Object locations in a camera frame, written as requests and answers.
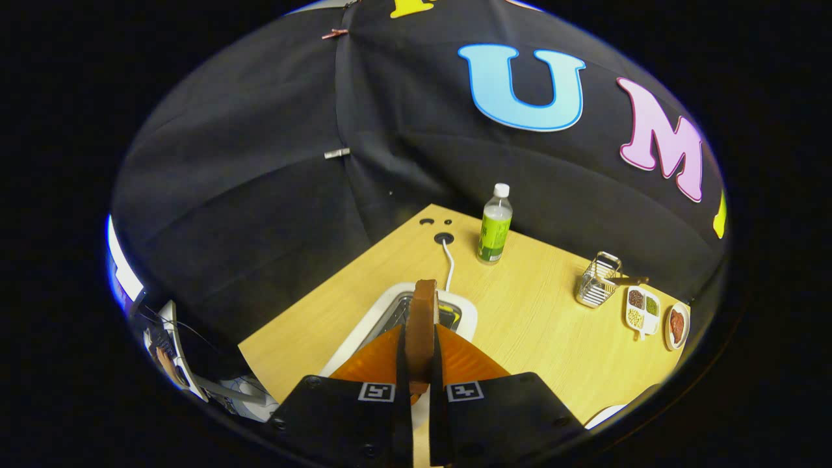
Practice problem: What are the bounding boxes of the round white meat plate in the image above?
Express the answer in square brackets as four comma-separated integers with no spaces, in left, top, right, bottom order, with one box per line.
[664,302,691,352]

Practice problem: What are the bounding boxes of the white divided dish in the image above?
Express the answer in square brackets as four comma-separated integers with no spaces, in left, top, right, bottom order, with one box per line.
[625,286,662,341]

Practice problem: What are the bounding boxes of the black backdrop cloth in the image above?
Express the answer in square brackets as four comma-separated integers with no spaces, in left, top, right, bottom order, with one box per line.
[110,0,729,391]

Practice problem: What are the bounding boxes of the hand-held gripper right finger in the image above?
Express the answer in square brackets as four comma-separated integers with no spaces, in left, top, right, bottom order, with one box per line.
[427,324,586,468]

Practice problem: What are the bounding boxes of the toast bread slice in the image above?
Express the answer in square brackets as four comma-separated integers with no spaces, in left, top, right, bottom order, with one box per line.
[404,279,438,404]

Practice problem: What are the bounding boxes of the bright light panel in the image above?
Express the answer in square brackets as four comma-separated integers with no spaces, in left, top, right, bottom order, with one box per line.
[106,214,145,313]

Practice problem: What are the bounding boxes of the white toaster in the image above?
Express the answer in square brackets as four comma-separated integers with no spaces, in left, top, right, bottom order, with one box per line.
[318,281,479,430]

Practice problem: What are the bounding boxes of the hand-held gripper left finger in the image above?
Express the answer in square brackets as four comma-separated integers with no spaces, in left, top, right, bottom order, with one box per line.
[270,324,415,468]

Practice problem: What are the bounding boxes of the white toaster cable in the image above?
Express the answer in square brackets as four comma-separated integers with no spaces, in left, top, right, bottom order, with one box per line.
[442,237,456,293]

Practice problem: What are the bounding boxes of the green label drink bottle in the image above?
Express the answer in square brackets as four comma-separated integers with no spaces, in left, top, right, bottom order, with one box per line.
[476,183,514,265]

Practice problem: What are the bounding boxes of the wire utensil basket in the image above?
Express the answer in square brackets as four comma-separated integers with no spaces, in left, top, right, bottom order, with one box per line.
[576,252,623,309]

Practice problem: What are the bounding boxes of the white square plate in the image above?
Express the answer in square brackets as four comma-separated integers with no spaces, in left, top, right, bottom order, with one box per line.
[585,403,628,430]

